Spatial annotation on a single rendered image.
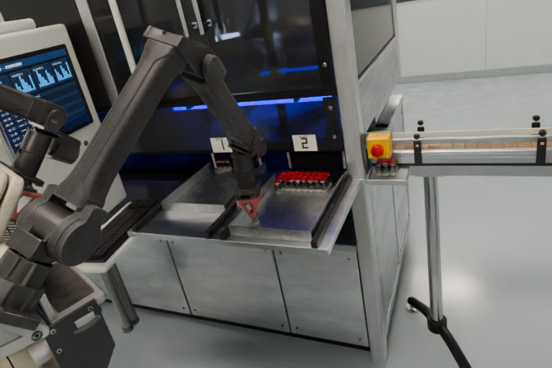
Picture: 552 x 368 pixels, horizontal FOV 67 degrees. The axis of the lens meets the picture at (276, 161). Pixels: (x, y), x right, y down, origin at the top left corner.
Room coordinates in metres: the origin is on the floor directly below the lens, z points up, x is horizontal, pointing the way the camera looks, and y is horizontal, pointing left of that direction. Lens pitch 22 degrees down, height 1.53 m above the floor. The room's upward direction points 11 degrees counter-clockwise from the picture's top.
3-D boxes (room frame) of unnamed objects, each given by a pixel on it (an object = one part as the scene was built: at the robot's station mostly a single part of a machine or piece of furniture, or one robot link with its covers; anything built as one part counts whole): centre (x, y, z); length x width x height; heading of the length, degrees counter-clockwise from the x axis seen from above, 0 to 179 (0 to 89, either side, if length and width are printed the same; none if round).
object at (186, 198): (1.42, 0.23, 0.90); 0.34 x 0.26 x 0.04; 153
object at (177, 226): (1.28, 0.11, 0.87); 0.70 x 0.48 x 0.02; 63
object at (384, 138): (1.26, -0.35, 0.99); 0.08 x 0.07 x 0.07; 153
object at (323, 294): (2.17, 0.41, 0.44); 2.06 x 1.00 x 0.88; 63
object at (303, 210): (1.17, -0.02, 0.90); 0.34 x 0.26 x 0.04; 152
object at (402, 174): (1.29, -0.38, 0.87); 0.14 x 0.13 x 0.02; 153
